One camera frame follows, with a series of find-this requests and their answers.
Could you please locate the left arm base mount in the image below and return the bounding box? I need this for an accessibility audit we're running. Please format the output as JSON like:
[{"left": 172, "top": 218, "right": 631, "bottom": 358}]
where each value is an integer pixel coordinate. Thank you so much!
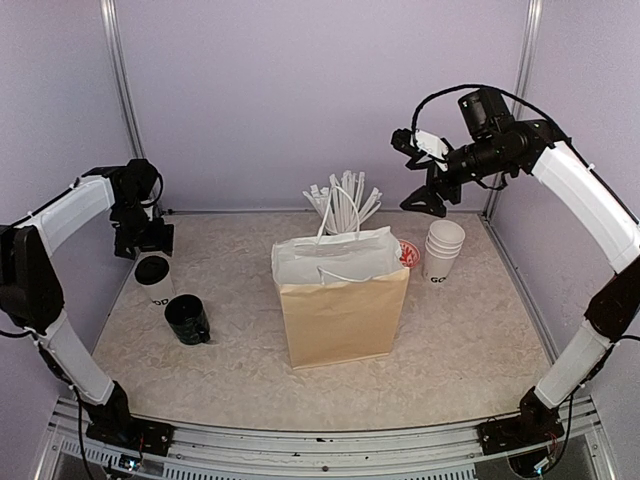
[{"left": 86, "top": 417, "right": 174, "bottom": 457}]

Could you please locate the white paper cup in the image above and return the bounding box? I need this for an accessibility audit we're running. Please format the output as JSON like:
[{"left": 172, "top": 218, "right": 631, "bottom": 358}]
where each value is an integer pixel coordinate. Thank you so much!
[{"left": 142, "top": 277, "right": 176, "bottom": 308}]

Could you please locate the bundle of wrapped white straws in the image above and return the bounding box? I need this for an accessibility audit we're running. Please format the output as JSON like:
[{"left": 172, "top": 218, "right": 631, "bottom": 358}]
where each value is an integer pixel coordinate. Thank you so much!
[{"left": 302, "top": 170, "right": 383, "bottom": 235}]

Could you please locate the right aluminium post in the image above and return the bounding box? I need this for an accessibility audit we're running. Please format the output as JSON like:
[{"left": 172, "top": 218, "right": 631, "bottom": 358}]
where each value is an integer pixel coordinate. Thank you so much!
[{"left": 483, "top": 0, "right": 544, "bottom": 223}]

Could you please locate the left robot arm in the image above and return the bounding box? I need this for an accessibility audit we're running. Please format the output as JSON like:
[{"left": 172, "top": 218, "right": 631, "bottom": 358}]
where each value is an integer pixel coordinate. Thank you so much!
[{"left": 1, "top": 158, "right": 174, "bottom": 445}]

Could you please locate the brown paper bag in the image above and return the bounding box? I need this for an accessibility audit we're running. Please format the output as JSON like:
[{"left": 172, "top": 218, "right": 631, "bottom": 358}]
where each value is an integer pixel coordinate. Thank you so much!
[{"left": 270, "top": 185, "right": 412, "bottom": 372}]

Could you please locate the aluminium post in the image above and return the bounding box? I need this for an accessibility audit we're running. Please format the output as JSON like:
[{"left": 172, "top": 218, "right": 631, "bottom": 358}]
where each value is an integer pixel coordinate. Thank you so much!
[
  {"left": 483, "top": 0, "right": 544, "bottom": 223},
  {"left": 99, "top": 0, "right": 145, "bottom": 158}
]

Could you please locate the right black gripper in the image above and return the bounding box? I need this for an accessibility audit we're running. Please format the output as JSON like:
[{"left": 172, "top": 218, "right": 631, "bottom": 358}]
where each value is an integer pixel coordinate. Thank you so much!
[{"left": 402, "top": 134, "right": 518, "bottom": 215}]

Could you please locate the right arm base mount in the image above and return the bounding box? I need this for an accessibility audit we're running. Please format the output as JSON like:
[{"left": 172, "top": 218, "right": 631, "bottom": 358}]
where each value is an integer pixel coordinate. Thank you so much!
[{"left": 476, "top": 411, "right": 564, "bottom": 455}]

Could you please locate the red patterned bowl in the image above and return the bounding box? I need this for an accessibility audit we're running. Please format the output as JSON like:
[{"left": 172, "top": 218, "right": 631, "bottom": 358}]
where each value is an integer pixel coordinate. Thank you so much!
[{"left": 399, "top": 240, "right": 421, "bottom": 269}]

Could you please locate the left aluminium post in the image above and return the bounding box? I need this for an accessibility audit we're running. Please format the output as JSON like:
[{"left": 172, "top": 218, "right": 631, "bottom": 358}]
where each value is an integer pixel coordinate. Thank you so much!
[{"left": 99, "top": 0, "right": 145, "bottom": 158}]

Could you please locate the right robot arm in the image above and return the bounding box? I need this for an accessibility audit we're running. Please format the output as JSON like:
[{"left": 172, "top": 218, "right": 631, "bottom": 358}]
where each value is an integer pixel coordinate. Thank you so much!
[{"left": 390, "top": 83, "right": 639, "bottom": 444}]

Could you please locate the stack of white paper cups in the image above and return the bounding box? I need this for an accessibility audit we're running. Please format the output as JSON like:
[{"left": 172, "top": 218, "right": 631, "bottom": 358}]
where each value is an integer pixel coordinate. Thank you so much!
[{"left": 423, "top": 219, "right": 466, "bottom": 285}]

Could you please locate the aluminium front rail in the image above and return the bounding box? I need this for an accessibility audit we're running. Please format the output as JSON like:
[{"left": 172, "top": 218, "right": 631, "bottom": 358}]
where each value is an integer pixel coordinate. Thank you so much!
[{"left": 39, "top": 394, "right": 616, "bottom": 480}]

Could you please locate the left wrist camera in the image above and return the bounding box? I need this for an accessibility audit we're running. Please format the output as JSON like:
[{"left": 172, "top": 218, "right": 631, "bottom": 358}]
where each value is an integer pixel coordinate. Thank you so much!
[{"left": 144, "top": 203, "right": 162, "bottom": 220}]

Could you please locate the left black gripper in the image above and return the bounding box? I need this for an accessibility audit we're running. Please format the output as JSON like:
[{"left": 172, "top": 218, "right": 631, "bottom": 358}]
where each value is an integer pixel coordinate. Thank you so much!
[{"left": 111, "top": 196, "right": 174, "bottom": 259}]

